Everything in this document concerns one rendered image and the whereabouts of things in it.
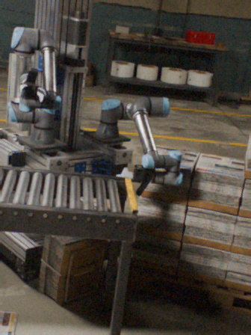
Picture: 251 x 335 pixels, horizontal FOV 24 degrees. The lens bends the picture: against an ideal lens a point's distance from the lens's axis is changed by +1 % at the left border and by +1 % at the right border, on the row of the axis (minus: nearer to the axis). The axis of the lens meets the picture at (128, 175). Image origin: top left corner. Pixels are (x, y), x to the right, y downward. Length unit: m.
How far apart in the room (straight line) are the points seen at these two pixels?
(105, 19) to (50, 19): 6.15
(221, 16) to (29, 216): 7.77
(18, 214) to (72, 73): 1.25
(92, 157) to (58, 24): 0.83
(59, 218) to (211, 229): 1.14
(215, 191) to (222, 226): 0.22
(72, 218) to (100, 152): 1.20
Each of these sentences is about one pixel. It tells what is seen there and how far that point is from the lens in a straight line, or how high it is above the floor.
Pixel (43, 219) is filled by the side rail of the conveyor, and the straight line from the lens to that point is 2.70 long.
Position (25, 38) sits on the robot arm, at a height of 1.41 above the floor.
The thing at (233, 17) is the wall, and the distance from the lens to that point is 10.15.
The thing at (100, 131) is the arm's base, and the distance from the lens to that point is 3.84.
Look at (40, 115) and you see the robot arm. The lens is 3.52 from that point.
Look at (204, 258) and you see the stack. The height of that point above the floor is 0.30.
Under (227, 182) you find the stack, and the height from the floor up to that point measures 0.79.
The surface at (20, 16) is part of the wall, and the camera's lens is 9.89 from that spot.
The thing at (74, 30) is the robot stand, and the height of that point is 1.46.
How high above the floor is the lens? 1.85
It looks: 19 degrees down
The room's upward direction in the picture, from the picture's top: 8 degrees clockwise
